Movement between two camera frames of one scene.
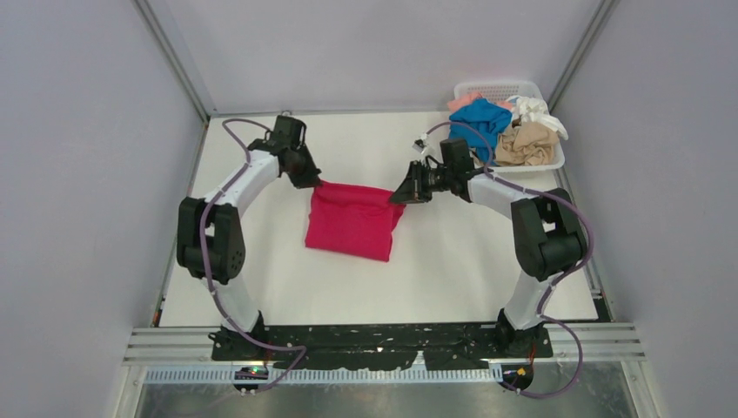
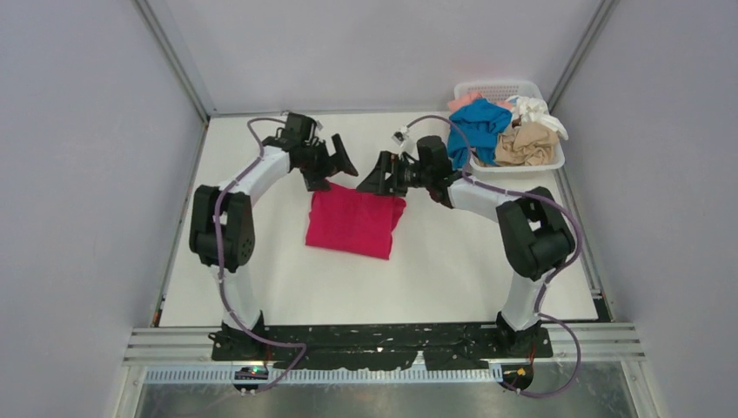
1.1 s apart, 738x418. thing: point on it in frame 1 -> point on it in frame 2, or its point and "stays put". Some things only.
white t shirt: x=533 y=110 stays put
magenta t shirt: x=352 y=219 stays put
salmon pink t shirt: x=460 y=102 stays put
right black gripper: x=413 y=189 -> x=378 y=183
